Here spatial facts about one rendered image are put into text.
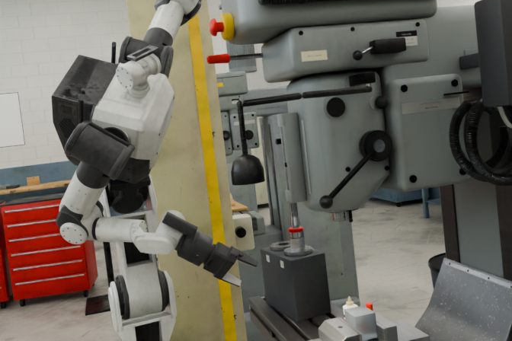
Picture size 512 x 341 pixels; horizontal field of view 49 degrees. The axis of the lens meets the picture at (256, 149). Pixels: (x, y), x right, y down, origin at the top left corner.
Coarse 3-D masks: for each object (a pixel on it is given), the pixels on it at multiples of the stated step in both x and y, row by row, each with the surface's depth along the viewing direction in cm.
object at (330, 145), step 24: (336, 72) 128; (360, 72) 128; (336, 96) 125; (360, 96) 127; (312, 120) 127; (336, 120) 126; (360, 120) 127; (384, 120) 130; (312, 144) 127; (336, 144) 126; (312, 168) 128; (336, 168) 126; (384, 168) 129; (312, 192) 130; (360, 192) 129
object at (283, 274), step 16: (272, 256) 180; (288, 256) 173; (304, 256) 172; (320, 256) 172; (272, 272) 181; (288, 272) 171; (304, 272) 170; (320, 272) 172; (272, 288) 183; (288, 288) 172; (304, 288) 170; (320, 288) 172; (272, 304) 185; (288, 304) 173; (304, 304) 170; (320, 304) 172
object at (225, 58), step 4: (208, 56) 137; (212, 56) 137; (216, 56) 138; (220, 56) 138; (224, 56) 138; (228, 56) 138; (232, 56) 139; (236, 56) 139; (240, 56) 139; (244, 56) 140; (248, 56) 140; (252, 56) 140; (256, 56) 141; (260, 56) 141; (208, 60) 137; (212, 60) 137; (216, 60) 138; (220, 60) 138; (224, 60) 138; (228, 60) 138
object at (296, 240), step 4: (296, 232) 173; (300, 232) 174; (292, 236) 174; (296, 236) 174; (300, 236) 174; (292, 240) 174; (296, 240) 174; (300, 240) 174; (304, 240) 175; (292, 244) 174; (296, 244) 174; (300, 244) 174; (304, 244) 175; (292, 248) 175; (296, 248) 174; (300, 248) 174; (304, 248) 175
